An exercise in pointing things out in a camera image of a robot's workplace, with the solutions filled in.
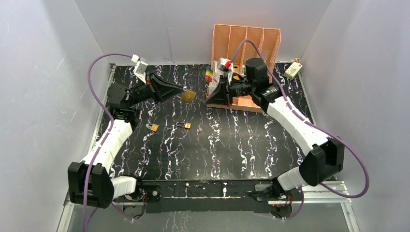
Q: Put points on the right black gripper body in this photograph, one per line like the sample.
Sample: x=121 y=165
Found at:
x=240 y=88

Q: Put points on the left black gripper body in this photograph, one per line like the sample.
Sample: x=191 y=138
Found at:
x=152 y=88

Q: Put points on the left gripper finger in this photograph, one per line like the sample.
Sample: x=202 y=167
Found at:
x=165 y=94
x=164 y=87

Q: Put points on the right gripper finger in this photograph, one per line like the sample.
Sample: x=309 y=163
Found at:
x=217 y=100
x=221 y=87

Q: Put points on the brass padlock with keys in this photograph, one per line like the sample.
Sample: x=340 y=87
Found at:
x=153 y=127

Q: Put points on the brass long-shackle padlock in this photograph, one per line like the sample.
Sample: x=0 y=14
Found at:
x=184 y=125

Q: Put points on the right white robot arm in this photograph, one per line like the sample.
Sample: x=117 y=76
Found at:
x=324 y=155

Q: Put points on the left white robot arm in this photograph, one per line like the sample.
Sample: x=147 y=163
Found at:
x=89 y=180

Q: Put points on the white card boxes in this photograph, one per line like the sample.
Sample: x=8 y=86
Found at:
x=216 y=76

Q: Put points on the orange plastic file organizer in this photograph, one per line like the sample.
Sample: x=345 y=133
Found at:
x=253 y=52

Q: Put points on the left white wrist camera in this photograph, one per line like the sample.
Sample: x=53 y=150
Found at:
x=140 y=67

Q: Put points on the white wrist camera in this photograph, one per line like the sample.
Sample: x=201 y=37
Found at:
x=140 y=67
x=225 y=65

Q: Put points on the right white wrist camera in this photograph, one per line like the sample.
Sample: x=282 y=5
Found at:
x=225 y=65

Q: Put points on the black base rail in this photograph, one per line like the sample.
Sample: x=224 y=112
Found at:
x=210 y=195

